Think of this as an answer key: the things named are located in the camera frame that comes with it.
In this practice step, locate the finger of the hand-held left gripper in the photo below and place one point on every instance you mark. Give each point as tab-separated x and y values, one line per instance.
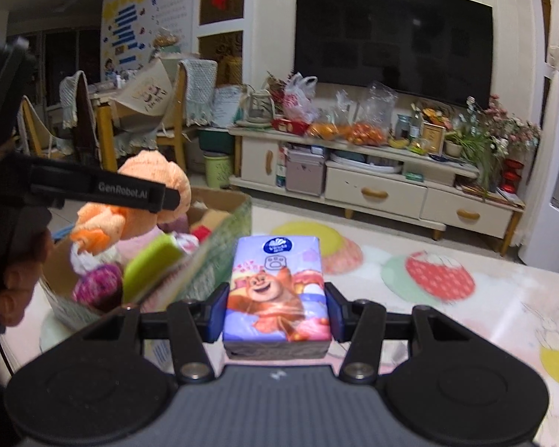
121	191

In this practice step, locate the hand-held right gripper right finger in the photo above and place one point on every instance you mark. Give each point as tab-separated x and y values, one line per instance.
337	316

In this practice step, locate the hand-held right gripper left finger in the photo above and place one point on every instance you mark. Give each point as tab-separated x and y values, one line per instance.
216	312

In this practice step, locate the orange plush toy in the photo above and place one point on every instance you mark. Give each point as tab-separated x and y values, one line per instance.
158	167

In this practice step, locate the green printed cardboard box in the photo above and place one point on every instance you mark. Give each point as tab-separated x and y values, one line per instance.
214	260

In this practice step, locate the cartoon print tissue pack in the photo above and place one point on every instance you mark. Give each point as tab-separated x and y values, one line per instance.
275	288

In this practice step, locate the person's left hand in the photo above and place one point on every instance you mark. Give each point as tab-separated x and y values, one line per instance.
21	293

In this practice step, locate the wooden chair with lace cover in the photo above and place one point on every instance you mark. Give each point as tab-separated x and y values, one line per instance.
74	93
198	84

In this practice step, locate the lime green sponge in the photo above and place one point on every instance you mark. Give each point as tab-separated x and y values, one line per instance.
151	265

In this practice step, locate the cartoon print paper bag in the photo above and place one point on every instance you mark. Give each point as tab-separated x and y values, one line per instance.
144	98

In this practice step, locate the magenta knitted hat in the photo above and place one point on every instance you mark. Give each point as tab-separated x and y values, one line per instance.
98	286

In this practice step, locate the light green trash bin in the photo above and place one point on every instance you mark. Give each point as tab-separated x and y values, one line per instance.
219	172

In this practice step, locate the dark green storage bin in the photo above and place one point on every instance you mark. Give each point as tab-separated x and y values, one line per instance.
216	140

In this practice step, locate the cream TV cabinet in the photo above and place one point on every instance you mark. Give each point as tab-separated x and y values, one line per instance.
344	186

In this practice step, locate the white printed paper sheet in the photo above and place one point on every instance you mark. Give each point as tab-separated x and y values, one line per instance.
226	107

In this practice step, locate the pink storage box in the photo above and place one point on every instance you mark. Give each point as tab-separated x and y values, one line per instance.
305	174

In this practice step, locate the white tray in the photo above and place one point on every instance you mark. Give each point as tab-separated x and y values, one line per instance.
354	160

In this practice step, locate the white and green carton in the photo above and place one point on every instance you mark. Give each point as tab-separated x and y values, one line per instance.
282	167

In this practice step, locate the small green box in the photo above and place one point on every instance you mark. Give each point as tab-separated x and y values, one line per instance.
413	176

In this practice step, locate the white lantern holder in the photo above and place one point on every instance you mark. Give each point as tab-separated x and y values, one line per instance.
261	107

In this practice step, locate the red box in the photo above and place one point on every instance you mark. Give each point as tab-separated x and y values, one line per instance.
289	126

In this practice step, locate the large plastic bag of tangerines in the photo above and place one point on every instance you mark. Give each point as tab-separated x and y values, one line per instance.
368	135

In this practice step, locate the bananas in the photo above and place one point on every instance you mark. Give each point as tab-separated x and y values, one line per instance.
398	142

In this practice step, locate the small plastic bag of oranges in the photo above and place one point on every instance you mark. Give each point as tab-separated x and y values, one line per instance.
323	130

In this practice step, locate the stack of papers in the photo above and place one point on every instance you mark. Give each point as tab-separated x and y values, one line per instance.
494	195

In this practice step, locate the white and red plastic bag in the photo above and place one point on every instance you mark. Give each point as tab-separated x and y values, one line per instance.
298	98

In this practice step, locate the glass jar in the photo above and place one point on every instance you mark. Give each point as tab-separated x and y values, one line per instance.
403	126

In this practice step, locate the wooden framed plaque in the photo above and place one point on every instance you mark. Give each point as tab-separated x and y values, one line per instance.
433	138

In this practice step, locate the potted spider plant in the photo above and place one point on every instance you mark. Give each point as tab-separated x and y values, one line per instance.
453	148

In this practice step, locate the glass bottle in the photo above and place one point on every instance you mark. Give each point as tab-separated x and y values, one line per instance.
416	125

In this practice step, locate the red candle stand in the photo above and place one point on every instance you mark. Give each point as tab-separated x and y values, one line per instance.
512	177

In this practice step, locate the artificial flower bouquet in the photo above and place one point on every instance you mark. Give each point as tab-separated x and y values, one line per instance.
517	130

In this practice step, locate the black television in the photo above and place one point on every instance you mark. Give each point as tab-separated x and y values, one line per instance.
391	42

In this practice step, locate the wall poster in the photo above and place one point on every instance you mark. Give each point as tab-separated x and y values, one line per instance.
125	23

